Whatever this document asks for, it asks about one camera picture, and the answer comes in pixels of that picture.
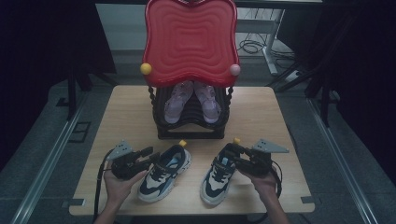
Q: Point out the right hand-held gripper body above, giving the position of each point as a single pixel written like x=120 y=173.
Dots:
x=258 y=163

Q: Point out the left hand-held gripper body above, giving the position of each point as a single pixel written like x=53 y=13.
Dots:
x=126 y=166

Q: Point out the navy and white sneaker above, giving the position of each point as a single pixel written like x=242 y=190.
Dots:
x=162 y=182
x=216 y=185

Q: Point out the purple child's shoe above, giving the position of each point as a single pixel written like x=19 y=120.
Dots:
x=177 y=102
x=208 y=102

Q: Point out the red and black shoe rack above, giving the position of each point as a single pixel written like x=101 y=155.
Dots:
x=190 y=43

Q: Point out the person's right hand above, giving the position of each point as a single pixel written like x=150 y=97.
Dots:
x=264 y=185

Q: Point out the person's left hand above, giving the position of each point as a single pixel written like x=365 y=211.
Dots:
x=120 y=189

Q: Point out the grey tape strip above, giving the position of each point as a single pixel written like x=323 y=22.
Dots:
x=73 y=202
x=308 y=199

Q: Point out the black metal stand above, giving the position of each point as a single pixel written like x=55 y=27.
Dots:
x=311 y=62
x=72 y=93

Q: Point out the white power strip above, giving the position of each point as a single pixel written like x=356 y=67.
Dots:
x=293 y=76

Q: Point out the dark curtain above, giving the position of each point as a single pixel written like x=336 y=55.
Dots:
x=37 y=62
x=367 y=77

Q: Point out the metal floor rail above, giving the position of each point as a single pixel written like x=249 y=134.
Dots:
x=49 y=161
x=339 y=155

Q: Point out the white desk leg frame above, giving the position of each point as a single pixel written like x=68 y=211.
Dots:
x=270 y=46

